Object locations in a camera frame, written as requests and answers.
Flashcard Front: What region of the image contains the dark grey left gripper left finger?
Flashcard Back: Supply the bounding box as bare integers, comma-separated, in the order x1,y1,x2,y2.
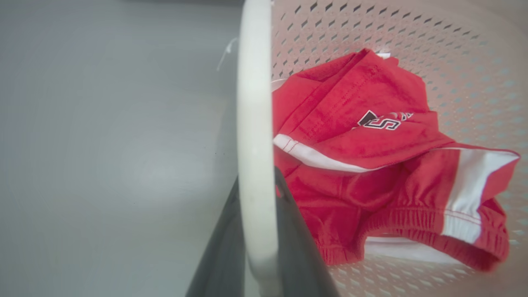
186,177,248,297

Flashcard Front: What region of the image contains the white cloth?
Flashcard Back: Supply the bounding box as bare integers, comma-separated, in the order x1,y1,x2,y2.
365,236,463,265

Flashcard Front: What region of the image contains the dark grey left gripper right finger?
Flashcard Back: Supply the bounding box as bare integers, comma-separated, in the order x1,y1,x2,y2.
275,167,341,297

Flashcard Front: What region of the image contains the red garment with white stripes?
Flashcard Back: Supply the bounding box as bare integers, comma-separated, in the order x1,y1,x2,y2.
271,48,521,273

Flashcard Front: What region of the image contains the cream perforated plastic laundry basket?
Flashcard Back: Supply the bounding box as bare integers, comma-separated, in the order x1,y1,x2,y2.
217,0,528,297

